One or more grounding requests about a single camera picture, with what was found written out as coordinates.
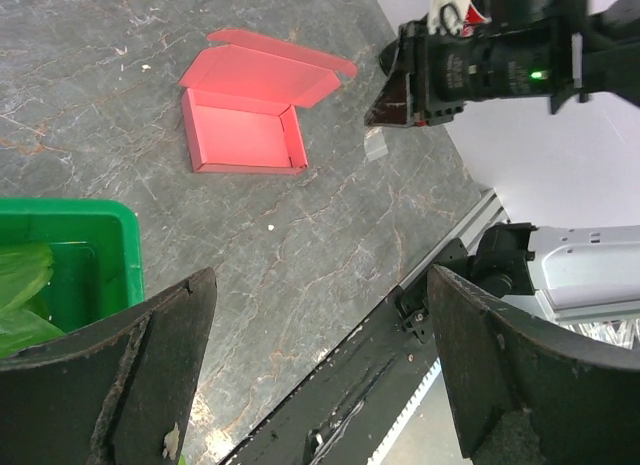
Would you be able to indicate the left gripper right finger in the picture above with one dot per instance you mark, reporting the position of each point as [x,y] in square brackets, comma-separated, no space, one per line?
[523,390]

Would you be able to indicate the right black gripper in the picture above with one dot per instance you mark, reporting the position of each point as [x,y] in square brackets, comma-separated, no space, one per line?
[436,76]

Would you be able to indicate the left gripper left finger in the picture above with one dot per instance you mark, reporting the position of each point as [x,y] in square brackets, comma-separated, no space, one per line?
[118,391]

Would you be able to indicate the pink paper box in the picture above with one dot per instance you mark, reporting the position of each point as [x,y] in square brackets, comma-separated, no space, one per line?
[241,97]

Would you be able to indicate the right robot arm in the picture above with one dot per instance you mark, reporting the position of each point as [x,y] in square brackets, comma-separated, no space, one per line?
[557,50]

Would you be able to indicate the small clear plastic bag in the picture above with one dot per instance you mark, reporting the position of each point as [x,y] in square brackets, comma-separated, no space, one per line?
[375,146]

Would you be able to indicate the green plastic basket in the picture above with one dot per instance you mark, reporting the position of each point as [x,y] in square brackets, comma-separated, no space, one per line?
[97,269]

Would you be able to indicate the green leafy vegetable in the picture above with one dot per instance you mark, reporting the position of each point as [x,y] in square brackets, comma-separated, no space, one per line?
[26,269]

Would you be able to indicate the grey cable duct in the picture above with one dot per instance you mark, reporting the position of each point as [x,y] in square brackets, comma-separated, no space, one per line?
[405,415]

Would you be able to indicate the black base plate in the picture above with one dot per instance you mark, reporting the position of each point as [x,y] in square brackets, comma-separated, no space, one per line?
[342,410]

